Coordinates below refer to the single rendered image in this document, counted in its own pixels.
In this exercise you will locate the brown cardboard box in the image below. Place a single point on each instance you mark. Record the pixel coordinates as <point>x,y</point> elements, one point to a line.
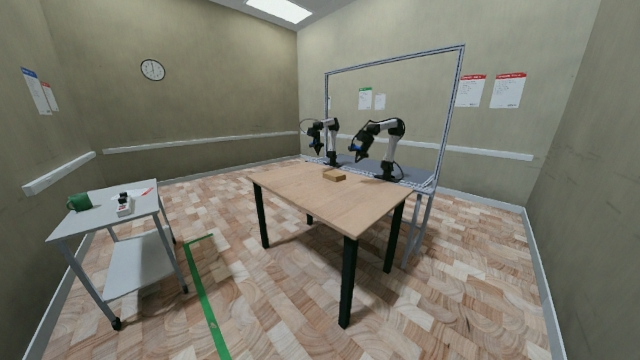
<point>334,176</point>

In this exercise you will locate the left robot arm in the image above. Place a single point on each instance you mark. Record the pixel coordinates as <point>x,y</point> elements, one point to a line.
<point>395,130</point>

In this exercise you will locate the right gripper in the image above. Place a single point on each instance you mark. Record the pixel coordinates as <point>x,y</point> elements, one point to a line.
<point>317,148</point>

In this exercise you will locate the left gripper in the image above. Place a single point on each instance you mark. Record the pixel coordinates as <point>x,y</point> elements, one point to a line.
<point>361,151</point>

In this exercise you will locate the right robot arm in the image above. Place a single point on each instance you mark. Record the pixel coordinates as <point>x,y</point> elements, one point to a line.
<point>331,153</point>

